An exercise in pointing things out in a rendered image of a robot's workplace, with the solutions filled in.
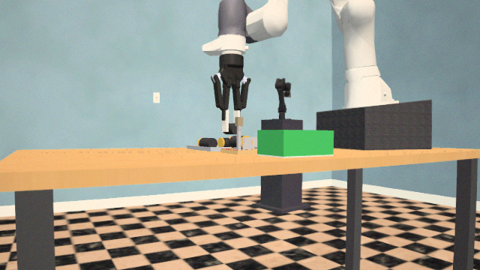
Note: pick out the green box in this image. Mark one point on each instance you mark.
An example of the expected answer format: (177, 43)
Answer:
(295, 143)

